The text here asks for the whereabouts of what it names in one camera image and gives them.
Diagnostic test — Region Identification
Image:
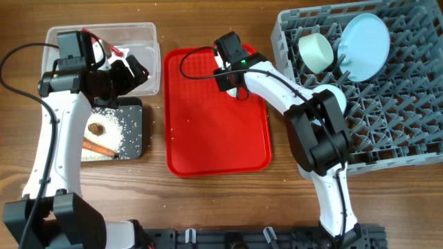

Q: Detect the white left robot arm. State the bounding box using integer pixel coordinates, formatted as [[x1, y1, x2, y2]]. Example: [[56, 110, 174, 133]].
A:
[[3, 55, 153, 248]]

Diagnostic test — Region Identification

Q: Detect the clear plastic bin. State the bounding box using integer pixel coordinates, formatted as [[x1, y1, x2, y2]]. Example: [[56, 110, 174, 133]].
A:
[[46, 22, 161, 96]]

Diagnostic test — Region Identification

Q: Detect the red snack wrapper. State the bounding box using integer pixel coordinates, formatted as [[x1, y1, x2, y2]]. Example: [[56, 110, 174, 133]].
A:
[[81, 28, 124, 58]]

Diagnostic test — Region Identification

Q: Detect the light blue plate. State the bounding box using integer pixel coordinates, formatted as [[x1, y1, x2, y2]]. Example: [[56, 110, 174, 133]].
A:
[[337, 13, 390, 82]]

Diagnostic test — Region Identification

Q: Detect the brown food scrap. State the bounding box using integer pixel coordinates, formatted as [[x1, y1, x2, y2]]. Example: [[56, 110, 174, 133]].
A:
[[87, 122, 105, 136]]

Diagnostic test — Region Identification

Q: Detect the white rice pile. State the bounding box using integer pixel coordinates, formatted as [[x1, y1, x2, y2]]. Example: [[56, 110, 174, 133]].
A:
[[80, 106, 143, 162]]

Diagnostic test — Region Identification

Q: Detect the green bowl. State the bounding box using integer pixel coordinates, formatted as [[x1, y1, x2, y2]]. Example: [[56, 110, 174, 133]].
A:
[[298, 33, 334, 74]]

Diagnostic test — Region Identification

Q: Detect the light blue bowl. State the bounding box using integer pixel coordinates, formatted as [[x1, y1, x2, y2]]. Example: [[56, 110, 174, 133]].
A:
[[312, 84, 347, 115]]

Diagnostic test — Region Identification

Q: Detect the black tray bin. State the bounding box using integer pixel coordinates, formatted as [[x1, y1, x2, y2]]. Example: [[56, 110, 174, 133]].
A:
[[79, 97, 144, 163]]

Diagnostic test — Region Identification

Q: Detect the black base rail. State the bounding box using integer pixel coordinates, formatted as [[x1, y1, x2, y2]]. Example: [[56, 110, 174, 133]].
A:
[[145, 225, 388, 249]]

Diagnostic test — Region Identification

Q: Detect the red plastic tray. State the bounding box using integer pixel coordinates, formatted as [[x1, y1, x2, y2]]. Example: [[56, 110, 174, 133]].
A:
[[163, 48, 272, 177]]

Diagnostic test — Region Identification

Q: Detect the white plastic spoon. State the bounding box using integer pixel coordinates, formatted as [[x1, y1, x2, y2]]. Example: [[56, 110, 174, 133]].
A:
[[215, 53, 237, 98]]

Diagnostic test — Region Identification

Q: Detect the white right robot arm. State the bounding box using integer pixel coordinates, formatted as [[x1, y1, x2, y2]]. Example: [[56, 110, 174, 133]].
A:
[[214, 50, 358, 247]]

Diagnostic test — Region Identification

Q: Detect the grey-blue dishwasher rack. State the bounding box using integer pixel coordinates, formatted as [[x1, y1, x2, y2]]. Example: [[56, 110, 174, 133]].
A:
[[271, 1, 442, 174]]

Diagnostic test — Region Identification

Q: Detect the orange carrot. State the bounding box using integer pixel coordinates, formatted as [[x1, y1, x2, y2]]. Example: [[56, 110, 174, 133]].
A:
[[82, 138, 118, 158]]

